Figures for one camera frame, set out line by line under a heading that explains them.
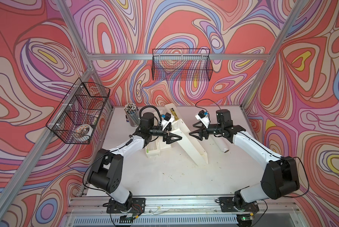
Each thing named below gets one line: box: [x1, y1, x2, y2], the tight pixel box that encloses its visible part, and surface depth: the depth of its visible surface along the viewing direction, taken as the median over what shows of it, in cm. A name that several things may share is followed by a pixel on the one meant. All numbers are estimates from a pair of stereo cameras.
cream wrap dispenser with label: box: [144, 135, 172, 158], surface depth 88 cm
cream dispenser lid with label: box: [164, 103, 182, 122], surface depth 117 cm
